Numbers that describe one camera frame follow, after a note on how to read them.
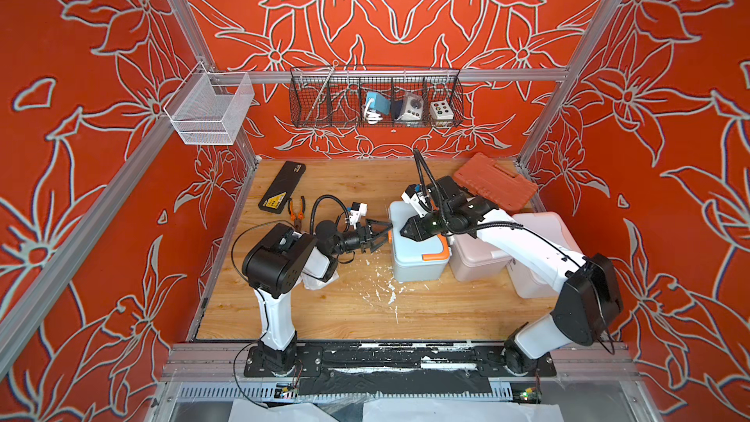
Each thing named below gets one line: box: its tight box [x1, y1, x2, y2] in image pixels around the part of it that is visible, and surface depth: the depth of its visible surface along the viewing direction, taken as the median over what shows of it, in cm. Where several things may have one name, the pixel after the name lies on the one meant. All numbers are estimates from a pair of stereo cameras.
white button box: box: [429, 99, 455, 121], surface depth 96 cm
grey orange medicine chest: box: [387, 200, 453, 284], surface depth 79 cm
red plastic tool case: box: [453, 152, 539, 212], surface depth 106 cm
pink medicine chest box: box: [449, 233, 513, 283], surface depth 79 cm
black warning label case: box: [257, 160, 307, 214], surface depth 113 cm
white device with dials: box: [395, 91, 424, 122], surface depth 93 cm
